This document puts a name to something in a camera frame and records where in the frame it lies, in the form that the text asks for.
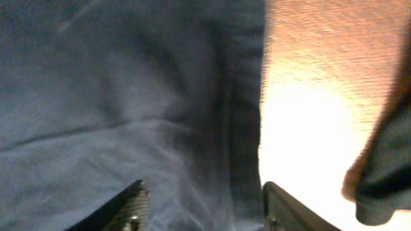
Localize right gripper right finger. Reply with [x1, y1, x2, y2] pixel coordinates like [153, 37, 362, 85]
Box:
[263, 182, 341, 231]

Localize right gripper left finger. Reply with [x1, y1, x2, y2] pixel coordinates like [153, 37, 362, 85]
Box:
[67, 180, 150, 231]

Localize navy blue shorts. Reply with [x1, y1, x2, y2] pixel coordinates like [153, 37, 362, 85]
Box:
[1, 0, 266, 231]

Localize black garment with red trim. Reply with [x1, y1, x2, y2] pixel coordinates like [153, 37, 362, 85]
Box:
[342, 30, 410, 227]

